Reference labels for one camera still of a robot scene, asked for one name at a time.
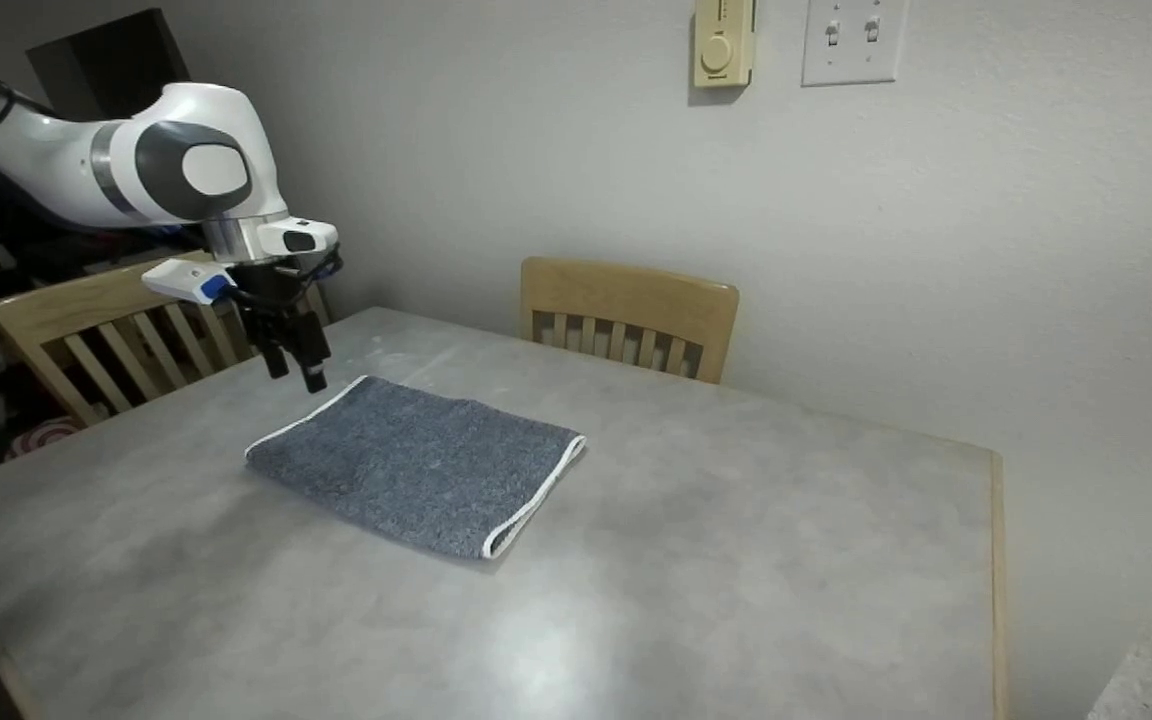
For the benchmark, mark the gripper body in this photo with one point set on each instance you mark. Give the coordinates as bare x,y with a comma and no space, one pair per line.
271,300

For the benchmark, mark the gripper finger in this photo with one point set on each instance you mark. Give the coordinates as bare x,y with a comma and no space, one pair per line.
276,358
311,355

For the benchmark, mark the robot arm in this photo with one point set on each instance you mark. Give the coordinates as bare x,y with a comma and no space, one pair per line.
56,160

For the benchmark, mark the grey towel with white trim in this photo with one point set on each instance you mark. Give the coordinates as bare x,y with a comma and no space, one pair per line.
416,465

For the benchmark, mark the wooden slat-back chair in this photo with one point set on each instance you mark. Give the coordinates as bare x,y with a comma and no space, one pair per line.
76,320
626,300

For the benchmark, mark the black box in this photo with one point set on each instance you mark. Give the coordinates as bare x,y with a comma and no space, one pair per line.
106,65

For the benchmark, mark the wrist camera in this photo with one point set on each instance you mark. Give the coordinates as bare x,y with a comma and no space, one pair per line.
181,281

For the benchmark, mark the beige wall thermostat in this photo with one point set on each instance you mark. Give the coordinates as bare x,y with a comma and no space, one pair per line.
724,45

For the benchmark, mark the white light switch plate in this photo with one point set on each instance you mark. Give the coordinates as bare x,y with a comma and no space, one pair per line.
854,45

